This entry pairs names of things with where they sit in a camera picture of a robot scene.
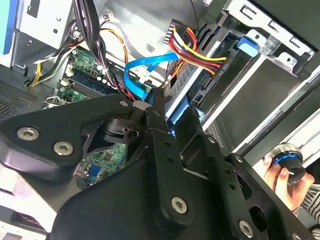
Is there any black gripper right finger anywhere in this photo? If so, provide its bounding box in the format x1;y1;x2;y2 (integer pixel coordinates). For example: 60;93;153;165
174;106;260;236

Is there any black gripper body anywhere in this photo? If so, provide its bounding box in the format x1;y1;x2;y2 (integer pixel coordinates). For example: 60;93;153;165
48;154;320;240

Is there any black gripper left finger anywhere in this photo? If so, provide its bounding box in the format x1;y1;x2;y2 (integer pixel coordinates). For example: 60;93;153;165
0;86;197;227

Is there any red yellow orange disk wire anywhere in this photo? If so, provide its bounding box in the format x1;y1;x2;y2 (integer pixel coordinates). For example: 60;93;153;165
163;18;230;82

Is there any blue disk wire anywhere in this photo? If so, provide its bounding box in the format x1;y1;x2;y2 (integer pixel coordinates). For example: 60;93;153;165
124;49;181;103

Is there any hard disk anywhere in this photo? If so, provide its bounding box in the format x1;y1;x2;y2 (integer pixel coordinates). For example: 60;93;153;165
164;34;301;151

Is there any round black tool blue ring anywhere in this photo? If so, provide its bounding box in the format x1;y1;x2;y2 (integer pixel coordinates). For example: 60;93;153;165
271;141;306;185

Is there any person's hand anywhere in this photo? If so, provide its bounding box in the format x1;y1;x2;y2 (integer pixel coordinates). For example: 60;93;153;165
262;152;316;211

